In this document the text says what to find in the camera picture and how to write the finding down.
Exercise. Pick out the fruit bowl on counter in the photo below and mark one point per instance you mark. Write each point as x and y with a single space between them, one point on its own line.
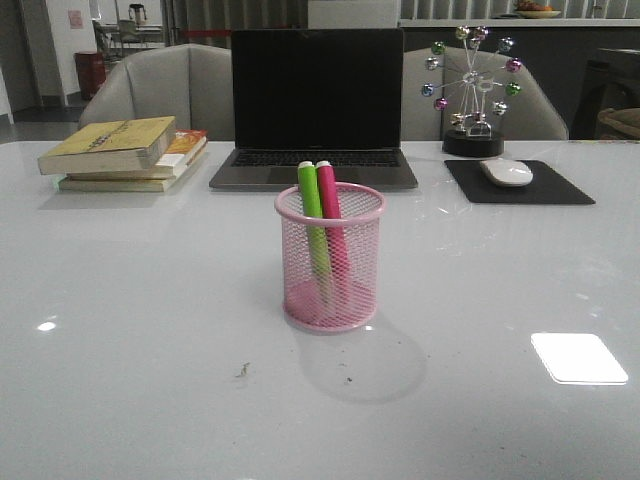
533 10

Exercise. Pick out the grey left armchair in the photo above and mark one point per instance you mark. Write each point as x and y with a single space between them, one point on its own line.
191 82

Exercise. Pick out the yellow top book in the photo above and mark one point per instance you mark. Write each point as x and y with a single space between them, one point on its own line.
124 145

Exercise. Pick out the grey open laptop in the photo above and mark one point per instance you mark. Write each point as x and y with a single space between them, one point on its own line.
313 95

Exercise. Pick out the pink mesh pen holder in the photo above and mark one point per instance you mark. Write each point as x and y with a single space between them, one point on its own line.
353 241

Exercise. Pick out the orange white middle book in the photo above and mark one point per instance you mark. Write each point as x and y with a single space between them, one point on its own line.
185 149

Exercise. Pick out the white computer mouse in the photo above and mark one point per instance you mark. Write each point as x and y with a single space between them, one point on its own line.
506 172

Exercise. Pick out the green highlighter pen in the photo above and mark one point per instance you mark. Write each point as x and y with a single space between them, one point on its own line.
317 241

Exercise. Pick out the dark side table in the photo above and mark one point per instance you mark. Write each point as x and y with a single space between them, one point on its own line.
611 80

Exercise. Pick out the red trash bin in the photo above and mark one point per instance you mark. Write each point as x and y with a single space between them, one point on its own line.
91 72

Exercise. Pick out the grey right armchair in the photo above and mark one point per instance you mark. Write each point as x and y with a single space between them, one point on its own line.
517 106

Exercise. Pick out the black mouse pad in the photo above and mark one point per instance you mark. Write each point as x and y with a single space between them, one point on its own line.
547 187

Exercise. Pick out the ferris wheel desk toy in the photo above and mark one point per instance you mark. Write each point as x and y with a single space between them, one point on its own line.
471 133

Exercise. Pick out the grey armchair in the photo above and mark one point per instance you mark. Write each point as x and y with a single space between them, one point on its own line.
191 82
517 106

